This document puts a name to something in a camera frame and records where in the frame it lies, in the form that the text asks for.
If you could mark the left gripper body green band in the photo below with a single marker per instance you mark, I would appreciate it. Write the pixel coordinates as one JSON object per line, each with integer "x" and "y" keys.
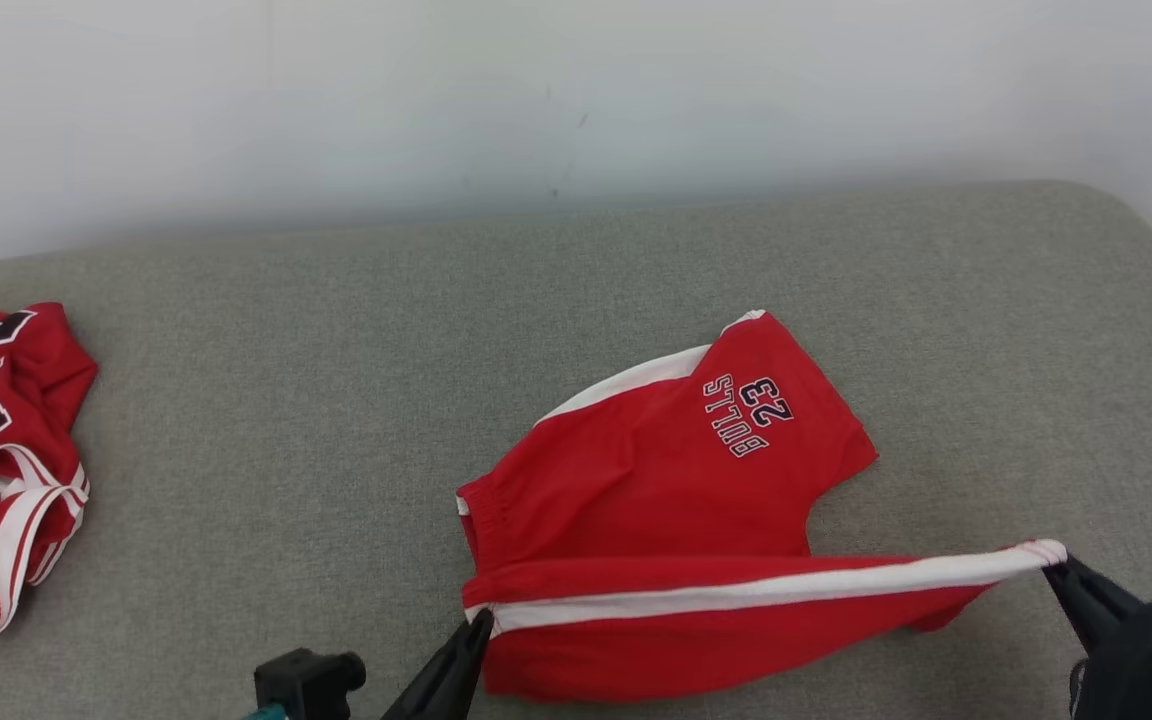
{"x": 261, "y": 714}

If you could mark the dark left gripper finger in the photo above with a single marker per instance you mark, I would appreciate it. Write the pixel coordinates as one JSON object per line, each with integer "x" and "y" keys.
{"x": 446, "y": 675}

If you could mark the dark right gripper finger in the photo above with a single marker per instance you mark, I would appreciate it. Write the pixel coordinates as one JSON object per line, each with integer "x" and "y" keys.
{"x": 1096, "y": 605}

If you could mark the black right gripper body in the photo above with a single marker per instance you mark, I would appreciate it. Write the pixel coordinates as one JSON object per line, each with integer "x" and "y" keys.
{"x": 1136, "y": 670}

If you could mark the red basketball shorts white stripe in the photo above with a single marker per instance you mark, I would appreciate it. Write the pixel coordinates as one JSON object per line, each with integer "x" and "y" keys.
{"x": 656, "y": 500}

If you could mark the red basketball jersey black print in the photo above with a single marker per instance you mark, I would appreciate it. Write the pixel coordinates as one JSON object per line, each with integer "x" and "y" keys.
{"x": 6, "y": 470}

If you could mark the grey fabric sofa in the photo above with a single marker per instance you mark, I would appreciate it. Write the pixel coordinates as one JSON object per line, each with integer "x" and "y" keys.
{"x": 336, "y": 400}

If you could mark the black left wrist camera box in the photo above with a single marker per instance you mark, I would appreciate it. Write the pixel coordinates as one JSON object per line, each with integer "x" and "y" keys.
{"x": 306, "y": 685}

